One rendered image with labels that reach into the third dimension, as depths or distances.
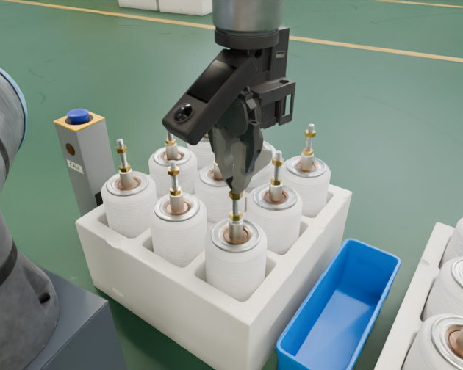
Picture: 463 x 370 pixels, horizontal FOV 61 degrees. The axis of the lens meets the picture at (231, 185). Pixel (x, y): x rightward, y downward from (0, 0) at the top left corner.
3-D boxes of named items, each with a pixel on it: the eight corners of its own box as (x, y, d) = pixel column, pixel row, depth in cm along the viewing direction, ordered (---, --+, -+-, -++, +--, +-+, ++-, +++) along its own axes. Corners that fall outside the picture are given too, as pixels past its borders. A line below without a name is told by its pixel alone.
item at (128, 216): (167, 239, 85) (158, 169, 74) (161, 273, 77) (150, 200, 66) (123, 240, 84) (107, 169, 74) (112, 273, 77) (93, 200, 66)
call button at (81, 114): (77, 128, 76) (75, 117, 74) (65, 122, 77) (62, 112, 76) (94, 120, 78) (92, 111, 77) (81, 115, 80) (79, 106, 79)
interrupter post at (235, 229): (236, 244, 58) (236, 227, 56) (224, 237, 59) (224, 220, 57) (246, 236, 59) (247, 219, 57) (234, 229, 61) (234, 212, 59)
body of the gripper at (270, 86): (293, 126, 50) (303, 28, 43) (243, 147, 45) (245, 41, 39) (252, 108, 55) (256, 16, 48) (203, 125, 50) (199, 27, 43)
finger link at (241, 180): (277, 189, 55) (281, 128, 49) (246, 205, 51) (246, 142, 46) (261, 180, 57) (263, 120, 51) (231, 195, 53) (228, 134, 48)
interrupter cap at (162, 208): (184, 190, 69) (184, 186, 69) (209, 211, 64) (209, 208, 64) (145, 205, 65) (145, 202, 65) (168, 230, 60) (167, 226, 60)
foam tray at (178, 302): (246, 392, 65) (249, 325, 54) (92, 285, 83) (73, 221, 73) (339, 254, 91) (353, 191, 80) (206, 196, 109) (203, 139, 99)
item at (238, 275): (237, 346, 64) (239, 269, 54) (196, 313, 69) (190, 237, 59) (273, 309, 70) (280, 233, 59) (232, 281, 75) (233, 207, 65)
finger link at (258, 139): (262, 174, 49) (264, 107, 44) (253, 178, 48) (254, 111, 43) (237, 160, 52) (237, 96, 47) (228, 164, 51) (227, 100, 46)
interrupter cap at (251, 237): (238, 262, 55) (238, 258, 54) (200, 238, 59) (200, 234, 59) (270, 235, 59) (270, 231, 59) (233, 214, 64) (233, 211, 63)
